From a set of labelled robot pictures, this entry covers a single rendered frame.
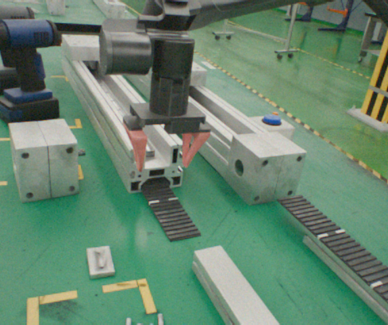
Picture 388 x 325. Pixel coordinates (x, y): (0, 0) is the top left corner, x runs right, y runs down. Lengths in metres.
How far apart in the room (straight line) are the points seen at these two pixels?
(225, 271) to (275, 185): 0.24
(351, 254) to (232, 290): 0.19
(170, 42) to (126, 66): 0.07
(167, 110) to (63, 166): 0.20
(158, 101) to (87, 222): 0.21
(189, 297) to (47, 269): 0.18
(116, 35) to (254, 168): 0.30
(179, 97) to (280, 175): 0.24
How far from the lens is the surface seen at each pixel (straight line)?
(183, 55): 0.53
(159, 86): 0.54
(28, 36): 0.90
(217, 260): 0.50
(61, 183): 0.65
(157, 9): 0.56
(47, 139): 0.63
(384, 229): 0.73
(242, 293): 0.47
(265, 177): 0.66
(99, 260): 0.52
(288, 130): 0.88
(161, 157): 0.69
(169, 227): 0.59
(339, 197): 0.78
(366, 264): 0.57
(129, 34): 0.52
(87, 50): 1.15
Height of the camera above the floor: 1.14
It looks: 28 degrees down
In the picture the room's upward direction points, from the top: 7 degrees clockwise
